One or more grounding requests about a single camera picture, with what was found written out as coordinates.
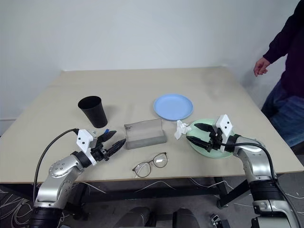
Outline open grey glasses case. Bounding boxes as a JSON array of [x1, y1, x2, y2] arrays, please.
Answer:
[[123, 118, 167, 151]]

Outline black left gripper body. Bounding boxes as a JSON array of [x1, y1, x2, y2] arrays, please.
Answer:
[[91, 138, 111, 162]]

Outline light blue plate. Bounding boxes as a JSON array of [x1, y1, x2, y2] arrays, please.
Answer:
[[153, 93, 194, 122]]

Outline person's bare hand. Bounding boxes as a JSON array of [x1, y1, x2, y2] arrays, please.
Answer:
[[253, 57, 272, 77]]

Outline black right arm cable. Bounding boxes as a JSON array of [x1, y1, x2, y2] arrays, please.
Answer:
[[221, 142, 299, 228]]

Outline small black and silver device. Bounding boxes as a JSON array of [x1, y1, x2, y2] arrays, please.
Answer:
[[209, 213, 230, 228]]

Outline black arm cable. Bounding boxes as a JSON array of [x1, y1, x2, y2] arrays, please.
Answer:
[[33, 128, 80, 203], [221, 142, 299, 228]]

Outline white wires on floor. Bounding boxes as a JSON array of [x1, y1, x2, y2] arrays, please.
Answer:
[[0, 179, 304, 228]]

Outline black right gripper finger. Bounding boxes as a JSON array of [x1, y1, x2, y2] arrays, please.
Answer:
[[193, 123, 215, 133], [186, 136, 210, 150]]

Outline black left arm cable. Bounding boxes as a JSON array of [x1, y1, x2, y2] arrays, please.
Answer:
[[33, 128, 80, 203]]

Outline dark rounded shape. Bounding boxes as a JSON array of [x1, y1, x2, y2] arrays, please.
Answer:
[[123, 206, 156, 228], [172, 208, 200, 228]]

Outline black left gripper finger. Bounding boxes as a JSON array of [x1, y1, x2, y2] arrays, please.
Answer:
[[106, 139, 126, 157], [97, 130, 117, 143]]

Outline person in dark sweater and jeans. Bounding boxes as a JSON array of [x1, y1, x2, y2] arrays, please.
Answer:
[[261, 3, 304, 149]]

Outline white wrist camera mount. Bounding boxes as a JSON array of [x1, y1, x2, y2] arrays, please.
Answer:
[[215, 114, 235, 152], [76, 129, 97, 166]]

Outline person's dark-sleeved arm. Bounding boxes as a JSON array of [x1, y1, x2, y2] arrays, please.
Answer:
[[262, 3, 304, 64]]

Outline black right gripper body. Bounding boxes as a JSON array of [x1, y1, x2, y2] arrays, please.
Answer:
[[205, 129, 224, 152]]

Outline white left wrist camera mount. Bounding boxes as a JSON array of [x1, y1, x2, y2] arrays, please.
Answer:
[[76, 129, 97, 166]]

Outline thin-rimmed round eyeglasses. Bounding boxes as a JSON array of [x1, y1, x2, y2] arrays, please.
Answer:
[[132, 152, 169, 179]]

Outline crumpled white tissue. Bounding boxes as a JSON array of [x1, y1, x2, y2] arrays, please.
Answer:
[[173, 120, 192, 141]]

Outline black plastic cup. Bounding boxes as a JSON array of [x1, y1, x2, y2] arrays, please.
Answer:
[[77, 95, 109, 128]]

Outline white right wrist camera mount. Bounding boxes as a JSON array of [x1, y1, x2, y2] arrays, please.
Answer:
[[215, 114, 235, 152]]

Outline light green plate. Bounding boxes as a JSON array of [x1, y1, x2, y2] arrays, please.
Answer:
[[186, 118, 235, 160]]

